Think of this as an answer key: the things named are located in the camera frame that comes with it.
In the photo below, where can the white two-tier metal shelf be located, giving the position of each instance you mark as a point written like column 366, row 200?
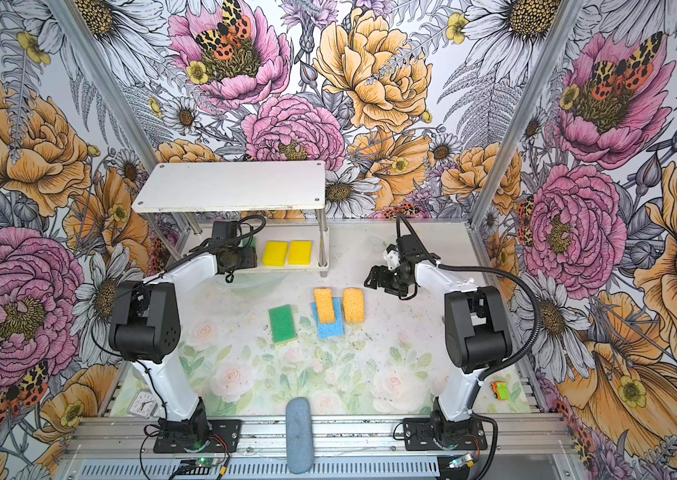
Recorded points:
column 193, row 189

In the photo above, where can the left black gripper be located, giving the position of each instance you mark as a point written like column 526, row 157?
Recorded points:
column 249, row 259

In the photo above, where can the blue cellulose sponge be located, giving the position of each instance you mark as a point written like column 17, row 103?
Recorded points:
column 327, row 331

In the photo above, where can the green circuit board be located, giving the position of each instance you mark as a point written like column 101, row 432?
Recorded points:
column 201, row 467

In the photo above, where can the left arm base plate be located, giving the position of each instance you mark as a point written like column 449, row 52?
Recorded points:
column 217, row 436

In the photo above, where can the small white alarm clock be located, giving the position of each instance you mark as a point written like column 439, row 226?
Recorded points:
column 143, row 405

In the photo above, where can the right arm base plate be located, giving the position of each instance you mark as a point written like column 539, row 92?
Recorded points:
column 427, row 434

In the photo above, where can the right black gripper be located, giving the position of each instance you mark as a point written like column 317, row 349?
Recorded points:
column 381, row 272

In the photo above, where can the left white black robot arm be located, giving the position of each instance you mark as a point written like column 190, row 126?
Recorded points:
column 146, row 327

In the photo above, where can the orange cellulose sponge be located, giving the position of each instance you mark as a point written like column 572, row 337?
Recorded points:
column 324, row 306

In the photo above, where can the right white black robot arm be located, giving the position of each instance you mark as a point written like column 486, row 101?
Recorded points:
column 476, row 337

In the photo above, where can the grey oval pad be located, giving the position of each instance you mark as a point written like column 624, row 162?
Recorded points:
column 299, row 436

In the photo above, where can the small green yellow object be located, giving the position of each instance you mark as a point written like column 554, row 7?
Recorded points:
column 500, row 390

